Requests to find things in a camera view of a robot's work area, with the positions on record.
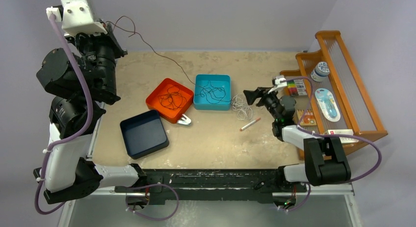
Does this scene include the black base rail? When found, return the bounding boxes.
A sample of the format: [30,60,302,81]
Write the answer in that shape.
[115,169,307,206]

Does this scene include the black cable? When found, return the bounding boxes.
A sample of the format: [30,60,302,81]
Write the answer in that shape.
[195,80,227,105]

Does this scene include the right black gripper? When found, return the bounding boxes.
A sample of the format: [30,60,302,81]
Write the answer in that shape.
[243,86,281,121]

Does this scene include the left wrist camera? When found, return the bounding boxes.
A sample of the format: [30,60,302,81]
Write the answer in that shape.
[46,0,108,37]

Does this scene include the tangled cable pile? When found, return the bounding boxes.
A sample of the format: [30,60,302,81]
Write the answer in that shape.
[230,94,254,122]

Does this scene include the blue white jar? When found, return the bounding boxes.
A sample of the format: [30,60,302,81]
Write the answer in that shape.
[311,61,330,82]

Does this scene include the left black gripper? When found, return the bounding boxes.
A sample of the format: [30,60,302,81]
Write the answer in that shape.
[64,18,128,100]

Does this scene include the orange plastic tray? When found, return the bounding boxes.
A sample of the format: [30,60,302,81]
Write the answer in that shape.
[145,78,194,124]

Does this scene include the dark blue plastic tray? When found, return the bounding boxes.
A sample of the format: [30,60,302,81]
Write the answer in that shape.
[120,110,170,159]

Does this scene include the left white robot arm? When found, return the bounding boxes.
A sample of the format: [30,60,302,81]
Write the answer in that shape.
[34,23,146,204]

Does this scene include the wooden shelf rack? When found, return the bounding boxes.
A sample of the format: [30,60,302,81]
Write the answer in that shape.
[280,30,388,142]

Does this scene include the teal plastic tray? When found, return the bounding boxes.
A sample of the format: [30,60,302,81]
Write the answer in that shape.
[193,74,232,111]

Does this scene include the white orange marker pen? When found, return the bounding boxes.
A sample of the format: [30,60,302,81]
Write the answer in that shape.
[239,117,261,131]

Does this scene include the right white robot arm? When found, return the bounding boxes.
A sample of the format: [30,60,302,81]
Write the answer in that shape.
[243,87,351,191]

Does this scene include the small white stapler remover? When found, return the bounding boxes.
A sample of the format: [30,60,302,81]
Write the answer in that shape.
[177,114,192,126]

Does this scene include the aluminium frame rails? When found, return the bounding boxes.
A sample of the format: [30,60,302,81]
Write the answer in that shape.
[58,185,363,227]

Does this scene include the coloured marker set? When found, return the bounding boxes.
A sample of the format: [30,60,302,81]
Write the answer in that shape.
[287,79,308,96]

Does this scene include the blue blister pack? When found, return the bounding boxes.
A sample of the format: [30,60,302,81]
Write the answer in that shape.
[314,88,340,122]

